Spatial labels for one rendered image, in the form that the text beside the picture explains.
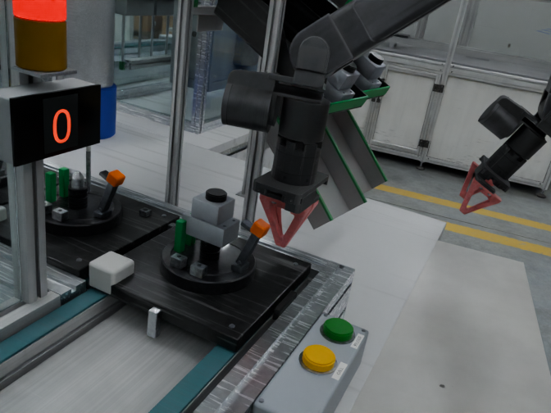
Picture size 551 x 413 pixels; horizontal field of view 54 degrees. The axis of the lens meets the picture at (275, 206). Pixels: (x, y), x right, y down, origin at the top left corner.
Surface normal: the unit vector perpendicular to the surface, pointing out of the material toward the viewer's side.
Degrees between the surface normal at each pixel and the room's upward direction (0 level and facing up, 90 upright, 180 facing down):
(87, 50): 90
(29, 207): 90
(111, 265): 0
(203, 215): 90
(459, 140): 90
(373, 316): 0
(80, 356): 0
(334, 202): 45
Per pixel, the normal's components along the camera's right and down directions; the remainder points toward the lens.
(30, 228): 0.89, 0.29
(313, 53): -0.13, 0.19
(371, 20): 0.08, 0.13
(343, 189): -0.58, 0.25
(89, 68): 0.27, 0.42
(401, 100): -0.30, 0.34
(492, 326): 0.15, -0.91
